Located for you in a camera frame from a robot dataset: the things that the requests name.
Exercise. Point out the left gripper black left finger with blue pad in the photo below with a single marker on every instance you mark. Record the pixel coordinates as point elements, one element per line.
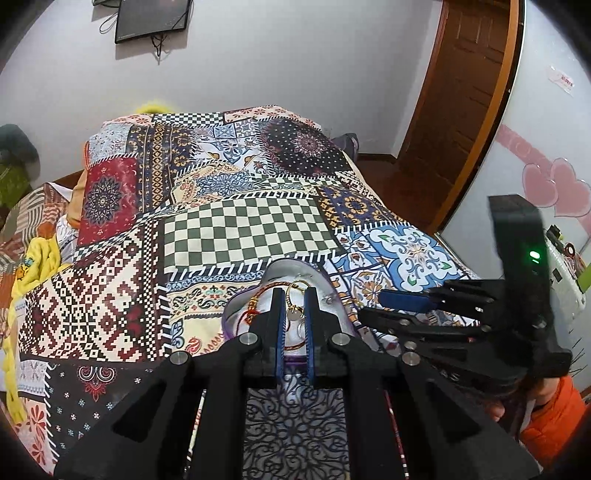
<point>187,418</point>

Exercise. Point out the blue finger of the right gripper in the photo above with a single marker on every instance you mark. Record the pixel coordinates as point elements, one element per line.
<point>415,302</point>

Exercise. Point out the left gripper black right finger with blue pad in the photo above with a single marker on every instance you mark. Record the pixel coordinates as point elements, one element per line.
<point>404,420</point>

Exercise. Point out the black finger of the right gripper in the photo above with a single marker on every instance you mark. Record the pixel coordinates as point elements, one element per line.
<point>404,325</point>

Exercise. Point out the purple heart-shaped jewelry tin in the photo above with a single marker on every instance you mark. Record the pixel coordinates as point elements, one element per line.
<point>293,277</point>

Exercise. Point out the orange sleeve forearm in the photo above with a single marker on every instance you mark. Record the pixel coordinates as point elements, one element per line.
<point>558,410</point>

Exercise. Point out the dark bag on floor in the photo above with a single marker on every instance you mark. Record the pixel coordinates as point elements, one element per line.
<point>348,143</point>

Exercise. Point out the white sliding door with hearts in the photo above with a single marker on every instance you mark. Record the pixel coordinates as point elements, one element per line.
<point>541,150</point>

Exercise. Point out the patchwork patterned bedspread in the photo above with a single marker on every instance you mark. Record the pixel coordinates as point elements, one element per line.
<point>173,215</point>

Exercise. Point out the brown wooden door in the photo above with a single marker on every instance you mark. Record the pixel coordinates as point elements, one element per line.
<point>459,101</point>

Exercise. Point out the striped crumpled blanket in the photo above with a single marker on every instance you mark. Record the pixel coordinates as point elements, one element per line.
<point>36,215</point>

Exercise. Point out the green cloth covered stand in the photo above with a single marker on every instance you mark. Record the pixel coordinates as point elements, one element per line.
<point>14,183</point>

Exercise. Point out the yellow round object behind bed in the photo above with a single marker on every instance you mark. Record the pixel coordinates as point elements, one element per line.
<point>154,108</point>

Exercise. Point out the small wall monitor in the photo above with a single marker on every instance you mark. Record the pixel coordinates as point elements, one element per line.
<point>142,18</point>

